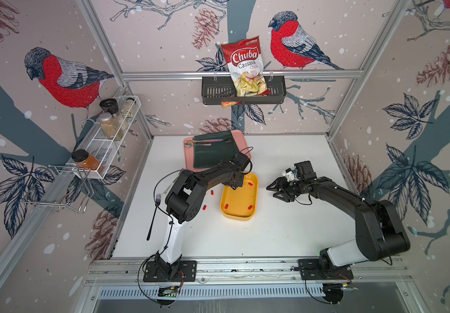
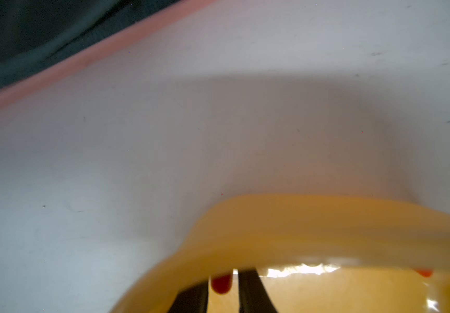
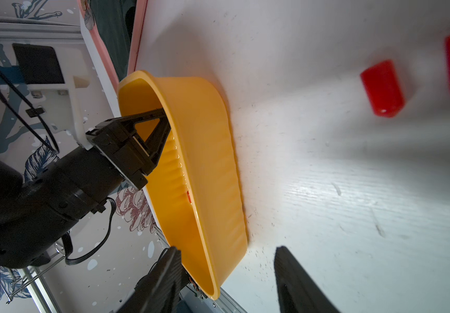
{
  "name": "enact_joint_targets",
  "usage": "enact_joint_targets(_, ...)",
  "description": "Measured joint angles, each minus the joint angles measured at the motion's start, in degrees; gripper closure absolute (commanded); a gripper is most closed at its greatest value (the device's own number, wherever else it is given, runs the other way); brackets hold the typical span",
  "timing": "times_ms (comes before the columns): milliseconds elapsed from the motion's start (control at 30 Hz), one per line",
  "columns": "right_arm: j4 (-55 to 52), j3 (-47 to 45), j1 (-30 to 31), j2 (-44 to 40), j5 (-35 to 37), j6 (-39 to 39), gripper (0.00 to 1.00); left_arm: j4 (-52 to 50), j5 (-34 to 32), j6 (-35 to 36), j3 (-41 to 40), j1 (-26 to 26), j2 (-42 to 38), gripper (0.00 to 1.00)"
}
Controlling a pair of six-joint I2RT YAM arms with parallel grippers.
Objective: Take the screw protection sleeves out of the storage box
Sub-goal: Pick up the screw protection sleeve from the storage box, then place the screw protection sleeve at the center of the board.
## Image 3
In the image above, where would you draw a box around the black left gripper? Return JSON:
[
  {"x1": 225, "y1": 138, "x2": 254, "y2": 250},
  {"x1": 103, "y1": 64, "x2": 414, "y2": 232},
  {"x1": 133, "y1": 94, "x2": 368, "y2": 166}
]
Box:
[{"x1": 86, "y1": 109, "x2": 171, "y2": 190}]

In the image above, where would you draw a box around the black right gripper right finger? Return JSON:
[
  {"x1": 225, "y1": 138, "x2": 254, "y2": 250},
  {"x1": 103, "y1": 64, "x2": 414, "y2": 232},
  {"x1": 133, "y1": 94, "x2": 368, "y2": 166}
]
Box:
[{"x1": 274, "y1": 246, "x2": 339, "y2": 313}]

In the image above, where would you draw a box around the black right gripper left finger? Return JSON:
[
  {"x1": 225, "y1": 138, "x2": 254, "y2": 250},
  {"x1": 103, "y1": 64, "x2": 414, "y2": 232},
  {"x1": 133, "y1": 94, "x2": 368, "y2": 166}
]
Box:
[{"x1": 118, "y1": 246, "x2": 183, "y2": 312}]

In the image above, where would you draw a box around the yellow plastic storage box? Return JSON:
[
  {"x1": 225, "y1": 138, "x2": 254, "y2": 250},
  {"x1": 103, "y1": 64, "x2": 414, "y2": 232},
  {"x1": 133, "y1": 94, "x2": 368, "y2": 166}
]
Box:
[{"x1": 117, "y1": 70, "x2": 248, "y2": 299}]

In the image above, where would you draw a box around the red sleeve one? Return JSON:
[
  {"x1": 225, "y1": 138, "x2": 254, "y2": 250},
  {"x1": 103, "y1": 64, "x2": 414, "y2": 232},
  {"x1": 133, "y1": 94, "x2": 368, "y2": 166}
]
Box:
[{"x1": 360, "y1": 59, "x2": 406, "y2": 118}]

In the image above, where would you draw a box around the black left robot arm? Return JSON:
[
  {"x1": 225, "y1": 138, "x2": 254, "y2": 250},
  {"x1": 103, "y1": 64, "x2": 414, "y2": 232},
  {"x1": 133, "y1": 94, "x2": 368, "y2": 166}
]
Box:
[{"x1": 0, "y1": 109, "x2": 171, "y2": 269}]

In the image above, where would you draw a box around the dark green cloth napkin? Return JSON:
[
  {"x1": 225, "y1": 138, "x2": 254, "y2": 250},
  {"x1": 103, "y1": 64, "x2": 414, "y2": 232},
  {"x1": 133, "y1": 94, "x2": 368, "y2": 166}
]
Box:
[{"x1": 90, "y1": 0, "x2": 137, "y2": 80}]

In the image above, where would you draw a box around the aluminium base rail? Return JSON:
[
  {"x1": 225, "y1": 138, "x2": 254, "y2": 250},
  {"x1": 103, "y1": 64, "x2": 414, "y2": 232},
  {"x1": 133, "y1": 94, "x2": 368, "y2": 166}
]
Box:
[{"x1": 179, "y1": 283, "x2": 247, "y2": 313}]

